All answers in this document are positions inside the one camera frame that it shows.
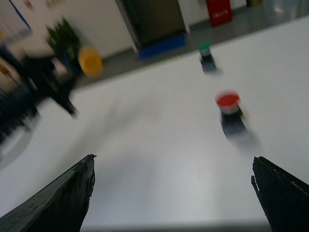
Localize red fire extinguisher box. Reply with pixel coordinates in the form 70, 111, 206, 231
206, 0, 232, 27

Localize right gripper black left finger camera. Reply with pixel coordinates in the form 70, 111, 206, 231
0, 154, 95, 232

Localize grey door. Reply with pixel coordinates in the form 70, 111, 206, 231
121, 0, 186, 48

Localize green push button switch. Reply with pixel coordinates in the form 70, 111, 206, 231
198, 42, 216, 73

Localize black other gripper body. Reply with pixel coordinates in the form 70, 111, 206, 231
0, 54, 77, 142

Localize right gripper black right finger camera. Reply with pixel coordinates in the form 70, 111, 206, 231
251, 157, 309, 232

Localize left potted plant gold vase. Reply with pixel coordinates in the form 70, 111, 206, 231
46, 17, 81, 75

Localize yellow push button switch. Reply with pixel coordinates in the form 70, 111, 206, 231
78, 46, 103, 78

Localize blue framed wall board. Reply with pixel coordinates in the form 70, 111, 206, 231
0, 0, 31, 40

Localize blue floor mat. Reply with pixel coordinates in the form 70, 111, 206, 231
137, 33, 186, 61

